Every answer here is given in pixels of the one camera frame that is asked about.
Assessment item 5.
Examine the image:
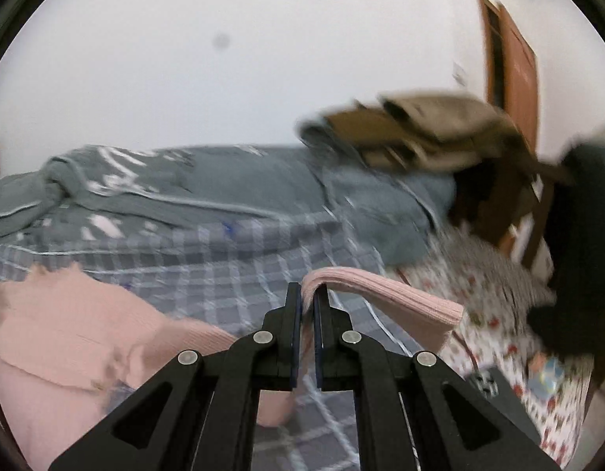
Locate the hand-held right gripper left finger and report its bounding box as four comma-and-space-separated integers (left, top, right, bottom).
47, 282, 303, 471

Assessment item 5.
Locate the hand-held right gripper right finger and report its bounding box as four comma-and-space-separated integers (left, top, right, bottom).
313, 287, 561, 471

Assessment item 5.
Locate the pink knit sweater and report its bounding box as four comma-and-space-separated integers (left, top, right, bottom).
0, 262, 465, 471

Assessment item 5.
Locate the pile of beige clothes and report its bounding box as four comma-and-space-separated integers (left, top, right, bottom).
295, 89, 573, 182

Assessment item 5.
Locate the grey checked bedsheet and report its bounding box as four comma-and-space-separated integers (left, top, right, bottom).
0, 216, 416, 471

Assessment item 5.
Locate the small black white object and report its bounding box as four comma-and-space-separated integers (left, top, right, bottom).
472, 368, 499, 398

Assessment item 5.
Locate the grey quilt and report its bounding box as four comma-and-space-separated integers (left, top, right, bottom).
0, 144, 457, 266

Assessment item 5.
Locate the floral printed cloth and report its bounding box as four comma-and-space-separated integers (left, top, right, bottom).
395, 250, 598, 447

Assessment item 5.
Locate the grey fluffy cloth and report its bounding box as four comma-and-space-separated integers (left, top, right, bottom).
430, 228, 558, 344

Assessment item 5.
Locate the small blue toy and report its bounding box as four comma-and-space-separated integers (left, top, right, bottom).
528, 353, 565, 396

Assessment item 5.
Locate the wooden chair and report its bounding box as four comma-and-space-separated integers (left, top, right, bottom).
450, 122, 578, 270

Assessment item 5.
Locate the dark cloth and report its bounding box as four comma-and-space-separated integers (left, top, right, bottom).
528, 142, 605, 354

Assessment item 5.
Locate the wooden door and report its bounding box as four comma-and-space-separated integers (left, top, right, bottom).
476, 0, 541, 153

